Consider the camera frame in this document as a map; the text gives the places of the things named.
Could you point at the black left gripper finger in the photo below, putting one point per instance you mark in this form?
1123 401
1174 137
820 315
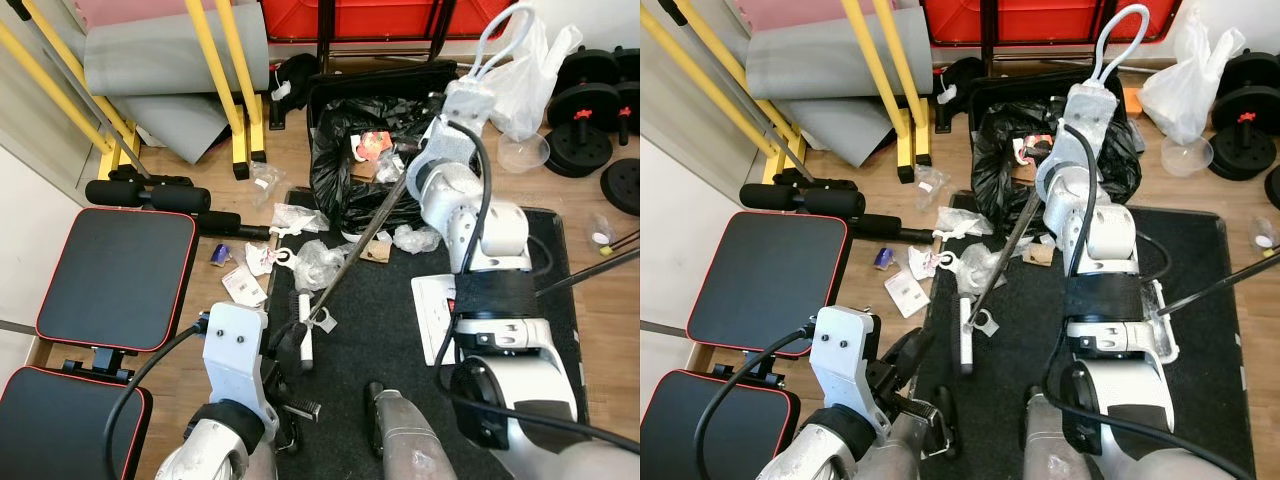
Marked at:
887 372
292 350
918 360
276 365

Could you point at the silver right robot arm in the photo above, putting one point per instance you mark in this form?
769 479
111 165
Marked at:
1105 240
490 235

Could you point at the black floor mat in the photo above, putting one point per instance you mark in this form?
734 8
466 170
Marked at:
1210 400
370 330

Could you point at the red white snack wrapper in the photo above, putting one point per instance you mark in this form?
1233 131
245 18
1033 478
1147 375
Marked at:
372 145
1022 150

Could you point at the white printed plastic packet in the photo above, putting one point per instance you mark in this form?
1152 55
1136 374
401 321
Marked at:
390 167

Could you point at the silver left robot leg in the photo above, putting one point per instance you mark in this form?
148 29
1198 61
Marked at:
900 455
255 465

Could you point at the silver robot leg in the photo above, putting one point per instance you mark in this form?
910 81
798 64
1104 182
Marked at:
255 465
900 455
1060 450
410 445

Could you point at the black rubbish bag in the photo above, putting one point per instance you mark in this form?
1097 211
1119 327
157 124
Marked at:
335 190
1000 190

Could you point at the white printed card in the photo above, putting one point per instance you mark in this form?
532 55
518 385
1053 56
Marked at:
907 293
245 287

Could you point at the black platform hand trolley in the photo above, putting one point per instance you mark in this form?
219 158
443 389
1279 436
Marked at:
1000 85
345 82

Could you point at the crumpled clear plastic wrap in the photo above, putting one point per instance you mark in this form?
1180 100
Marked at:
415 240

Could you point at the brown cardboard scrap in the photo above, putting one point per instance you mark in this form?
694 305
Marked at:
1038 255
376 252

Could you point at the clear plastic bowl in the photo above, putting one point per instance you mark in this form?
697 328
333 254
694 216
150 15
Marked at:
1187 160
522 155

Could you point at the small orange box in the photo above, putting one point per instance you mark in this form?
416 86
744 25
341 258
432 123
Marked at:
1132 100

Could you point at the small blue packet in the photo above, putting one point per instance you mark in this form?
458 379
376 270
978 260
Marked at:
221 254
885 258

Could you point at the white hook in clear wrap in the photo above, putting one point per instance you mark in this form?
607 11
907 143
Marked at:
298 220
960 225

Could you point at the black pouch with white tag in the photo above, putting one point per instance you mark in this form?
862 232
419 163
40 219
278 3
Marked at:
965 75
298 72

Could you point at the white plastic carrier bag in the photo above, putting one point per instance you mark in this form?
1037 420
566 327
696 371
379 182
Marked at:
1190 95
530 95

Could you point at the silver right robot leg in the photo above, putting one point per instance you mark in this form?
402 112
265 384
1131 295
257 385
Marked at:
410 445
1060 450

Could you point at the red folded plastic table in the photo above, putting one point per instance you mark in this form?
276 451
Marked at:
1040 18
380 18

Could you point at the black weight plate stack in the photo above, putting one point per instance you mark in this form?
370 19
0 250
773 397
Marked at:
600 65
1255 70

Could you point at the grey folded exercise mat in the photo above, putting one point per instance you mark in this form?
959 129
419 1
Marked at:
850 130
180 128

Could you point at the dark metal table leg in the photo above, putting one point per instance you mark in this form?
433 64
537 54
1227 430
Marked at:
620 241

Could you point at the grey rolled exercise mat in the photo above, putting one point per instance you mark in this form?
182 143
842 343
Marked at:
140 62
800 65

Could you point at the pink foam mat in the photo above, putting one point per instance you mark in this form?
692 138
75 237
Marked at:
800 12
130 12

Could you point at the grey metal pole black grip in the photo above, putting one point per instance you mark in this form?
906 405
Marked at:
675 10
18 8

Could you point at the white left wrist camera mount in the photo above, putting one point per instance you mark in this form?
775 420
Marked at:
845 365
235 360

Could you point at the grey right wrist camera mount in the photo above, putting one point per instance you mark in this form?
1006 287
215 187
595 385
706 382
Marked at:
1090 115
467 110

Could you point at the yellow metal dip bar frame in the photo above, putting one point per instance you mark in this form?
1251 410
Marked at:
250 130
910 130

